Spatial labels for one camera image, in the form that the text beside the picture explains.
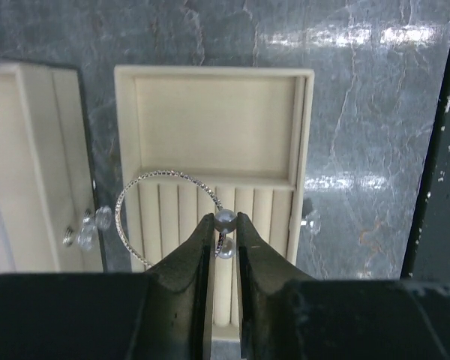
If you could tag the beige jewelry tray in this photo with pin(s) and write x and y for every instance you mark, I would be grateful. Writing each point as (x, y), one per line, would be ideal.
(196, 139)

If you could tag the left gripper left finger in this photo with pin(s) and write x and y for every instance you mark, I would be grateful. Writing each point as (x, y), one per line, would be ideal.
(176, 313)

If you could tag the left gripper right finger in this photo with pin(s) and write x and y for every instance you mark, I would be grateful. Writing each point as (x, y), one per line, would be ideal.
(266, 325)

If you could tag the beige jewelry box with lid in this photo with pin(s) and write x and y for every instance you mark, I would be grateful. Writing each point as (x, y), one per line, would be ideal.
(48, 219)

